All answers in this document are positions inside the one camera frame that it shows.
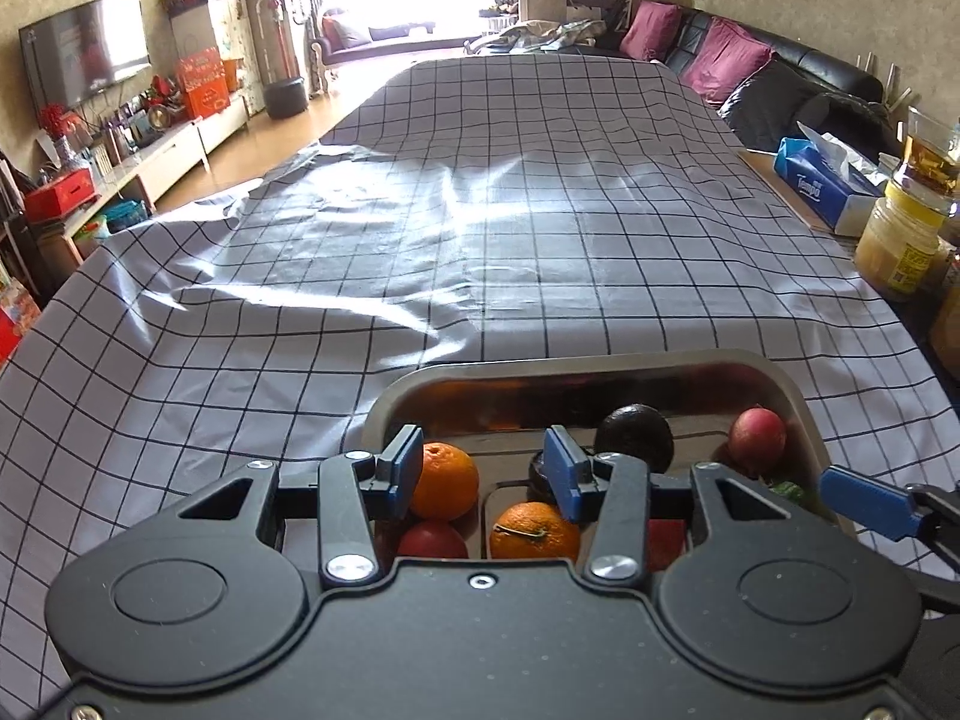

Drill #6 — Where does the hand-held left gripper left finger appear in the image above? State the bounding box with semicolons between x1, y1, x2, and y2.
176;424;426;592

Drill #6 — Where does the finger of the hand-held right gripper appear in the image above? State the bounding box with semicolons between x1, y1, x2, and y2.
820;467;960;545
911;568;960;616

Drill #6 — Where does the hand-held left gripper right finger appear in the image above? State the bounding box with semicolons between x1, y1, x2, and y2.
544;425;794;587

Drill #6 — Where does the dark brown water chestnut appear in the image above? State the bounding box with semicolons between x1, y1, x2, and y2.
527;450;560;503
594;403;676;475

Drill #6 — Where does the orange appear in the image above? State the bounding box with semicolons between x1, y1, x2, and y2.
489;501;582;560
411;441;481;522

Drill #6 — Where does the green cucumber piece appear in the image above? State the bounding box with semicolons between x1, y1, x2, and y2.
769;480;815;511

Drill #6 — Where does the large red apple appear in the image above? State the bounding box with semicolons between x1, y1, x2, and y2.
396;519;470;560

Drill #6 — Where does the glossy red tomato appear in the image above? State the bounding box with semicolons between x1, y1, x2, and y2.
646;519;689;572

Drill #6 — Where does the matte red tomato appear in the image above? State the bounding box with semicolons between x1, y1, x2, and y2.
727;405;788;477

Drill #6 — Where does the stainless steel tray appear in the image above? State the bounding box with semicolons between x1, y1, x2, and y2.
362;349;837;563

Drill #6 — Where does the grey checked tablecloth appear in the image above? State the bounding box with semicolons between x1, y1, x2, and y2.
0;52;931;720

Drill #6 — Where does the yellow jar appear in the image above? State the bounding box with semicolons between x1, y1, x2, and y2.
853;178;952;302

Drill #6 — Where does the blue tissue pack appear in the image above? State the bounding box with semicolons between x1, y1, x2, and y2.
772;120;893;237

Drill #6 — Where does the glass pitcher with amber liquid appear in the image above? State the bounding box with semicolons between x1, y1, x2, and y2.
891;106;960;200

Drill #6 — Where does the teal basket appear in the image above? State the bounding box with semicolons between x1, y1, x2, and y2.
103;199;149;235

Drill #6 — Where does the white television stand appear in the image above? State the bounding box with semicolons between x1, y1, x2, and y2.
71;94;252;263

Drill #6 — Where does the black round stool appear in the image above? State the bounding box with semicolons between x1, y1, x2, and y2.
265;76;307;119

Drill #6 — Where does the dark chaise lounge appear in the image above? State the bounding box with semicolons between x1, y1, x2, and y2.
311;7;437;65

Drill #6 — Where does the red gift box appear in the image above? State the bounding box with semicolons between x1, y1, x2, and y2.
176;47;231;119

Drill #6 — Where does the black leather sofa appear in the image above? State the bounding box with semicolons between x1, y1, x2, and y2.
600;4;912;162

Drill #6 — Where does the small red box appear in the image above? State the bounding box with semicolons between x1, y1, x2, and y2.
22;167;100;222

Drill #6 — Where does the crumpled blanket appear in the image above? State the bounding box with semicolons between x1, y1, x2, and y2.
465;19;608;55

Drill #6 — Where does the purple cushion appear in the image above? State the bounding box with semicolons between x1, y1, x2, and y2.
619;1;683;61
681;17;773;104

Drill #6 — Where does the bookshelf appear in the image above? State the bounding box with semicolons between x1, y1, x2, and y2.
0;150;46;301

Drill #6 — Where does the white patterned cabinet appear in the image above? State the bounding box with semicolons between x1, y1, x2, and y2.
171;0;267;117

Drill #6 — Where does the vase with red flowers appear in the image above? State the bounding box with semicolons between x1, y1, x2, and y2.
37;101;82;166

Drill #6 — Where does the flat screen television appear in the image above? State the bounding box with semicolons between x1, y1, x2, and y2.
19;0;151;107

